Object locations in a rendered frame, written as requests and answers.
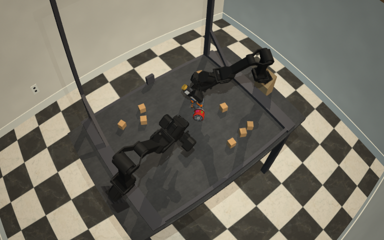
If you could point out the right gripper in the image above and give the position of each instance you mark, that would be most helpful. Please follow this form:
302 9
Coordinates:
186 139

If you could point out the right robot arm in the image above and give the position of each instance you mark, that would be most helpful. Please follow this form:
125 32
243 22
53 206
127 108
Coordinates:
124 180

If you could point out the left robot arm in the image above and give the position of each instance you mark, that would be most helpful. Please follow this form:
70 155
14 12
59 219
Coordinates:
227 73

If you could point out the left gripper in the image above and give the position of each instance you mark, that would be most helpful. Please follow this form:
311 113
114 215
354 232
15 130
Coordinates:
197 91

